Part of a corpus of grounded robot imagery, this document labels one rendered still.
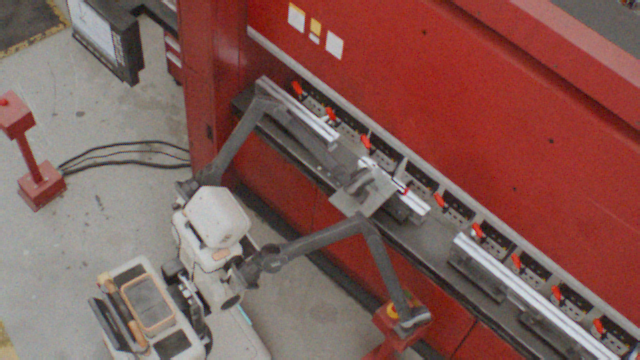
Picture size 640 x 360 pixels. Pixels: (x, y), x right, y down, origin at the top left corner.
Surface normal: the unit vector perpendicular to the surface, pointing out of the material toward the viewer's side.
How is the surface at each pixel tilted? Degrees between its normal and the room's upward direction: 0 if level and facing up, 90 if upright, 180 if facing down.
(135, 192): 0
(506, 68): 90
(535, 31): 90
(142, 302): 0
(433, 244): 0
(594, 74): 90
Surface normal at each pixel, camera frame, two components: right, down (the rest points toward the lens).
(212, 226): -0.55, -0.10
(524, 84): -0.69, 0.55
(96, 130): 0.07, -0.60
